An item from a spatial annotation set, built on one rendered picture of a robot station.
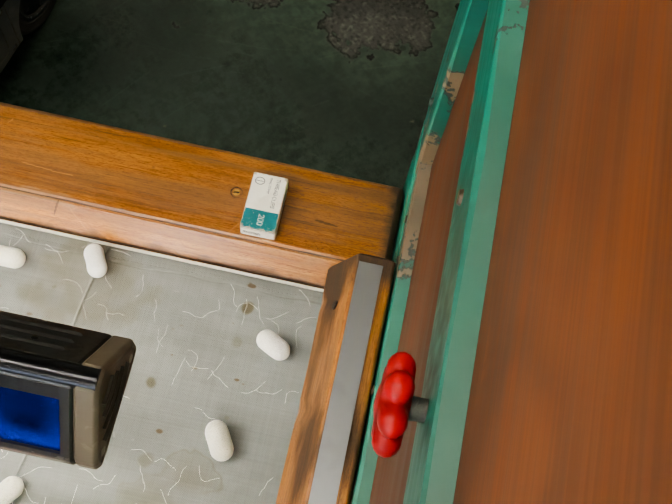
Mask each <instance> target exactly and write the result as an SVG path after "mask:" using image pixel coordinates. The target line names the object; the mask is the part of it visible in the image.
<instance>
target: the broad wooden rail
mask: <svg viewBox="0 0 672 504"><path fill-rule="evenodd" d="M254 172H258V173H263V174H267V175H272V176H277V177H281V178H286V179H288V190H287V194H286V198H285V202H284V206H283V210H282V214H281V218H280V222H279V226H278V230H277V234H276V238H275V240H271V239H266V238H261V237H257V236H252V235H248V234H243V233H241V232H240V223H241V219H242V215H243V211H244V208H245V204H246V200H247V196H248V193H249V189H250V185H251V181H252V178H253V174H254ZM403 198H404V192H403V189H401V188H398V187H394V186H389V185H384V184H380V183H375V182H370V181H366V180H361V179H356V178H352V177H347V176H342V175H338V174H333V173H328V172H324V171H319V170H315V169H310V168H305V167H301V166H296V165H291V164H287V163H282V162H277V161H273V160H268V159H263V158H259V157H254V156H249V155H245V154H240V153H235V152H231V151H226V150H221V149H217V148H212V147H207V146H203V145H198V144H193V143H189V142H184V141H179V140H175V139H170V138H165V137H161V136H156V135H151V134H147V133H142V132H137V131H133V130H128V129H123V128H119V127H114V126H109V125H105V124H100V123H95V122H91V121H86V120H81V119H77V118H72V117H67V116H63V115H58V114H53V113H49V112H44V111H39V110H35V109H30V108H25V107H21V106H16V105H11V104H7V103H2V102H0V219H2V220H6V221H11V222H15V223H20V224H25V225H29V226H34V227H39V228H43V229H48V230H52V231H57V232H62V233H66V234H71V235H75V236H80V237H85V238H89V239H94V240H99V241H103V242H108V243H112V244H117V245H122V246H126V247H131V248H136V249H140V250H145V251H149V252H154V253H159V254H163V255H168V256H172V257H177V258H182V259H186V260H191V261H196V262H200V263H205V264H209V265H214V266H219V267H223V268H228V269H233V270H237V271H242V272H246V273H251V274H256V275H260V276H265V277H269V278H274V279H279V280H283V281H288V282H293V283H297V284H302V285H306V286H311V287H316V288H320V289H324V286H325V282H326V277H327V272H328V269H329V268H330V267H332V266H334V265H336V264H338V263H340V262H342V261H344V260H346V259H348V258H350V257H353V256H355V255H357V254H360V253H362V254H367V255H372V256H376V257H381V258H386V259H390V260H391V259H392V254H393V249H394V244H395V239H396V234H397V229H398V224H399V219H400V214H401V208H402V203H403Z"/></svg>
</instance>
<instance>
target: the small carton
mask: <svg viewBox="0 0 672 504"><path fill-rule="evenodd" d="M287 190H288V179H286V178H281V177H277V176H272V175H267V174H263V173H258V172H254V174H253V178H252V181H251V185H250V189H249V193H248V196H247V200H246V204H245V208H244V211H243V215H242V219H241V223H240V232H241V233H243V234H248V235H252V236H257V237H261V238H266V239H271V240H275V238H276V234H277V230H278V226H279V222H280V218H281V214H282V210H283V206H284V202H285V198H286V194H287Z"/></svg>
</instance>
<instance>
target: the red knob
mask: <svg viewBox="0 0 672 504"><path fill-rule="evenodd" d="M415 374H416V362H415V359H414V358H413V357H412V355H411V354H409V353H407V352H405V351H403V352H397V353H395V354H393V355H392V356H391V357H390V359H389V360H388V363H387V366H386V367H385V369H384V373H383V377H382V381H381V384H380V386H379V388H378V390H377V392H376V395H375V399H374V404H373V417H374V420H373V426H372V432H371V436H372V442H371V443H372V447H373V450H374V451H375V452H376V454H377V455H379V456H381V457H383V458H390V457H392V456H393V455H395V454H396V453H397V452H398V451H399V450H400V447H401V443H402V439H403V435H404V432H405V431H406V429H407V425H408V420H410V421H414V422H419V423H424V422H425V419H426V415H427V410H428V404H429V399H426V398H421V397H417V396H413V395H414V391H415V383H414V380H415Z"/></svg>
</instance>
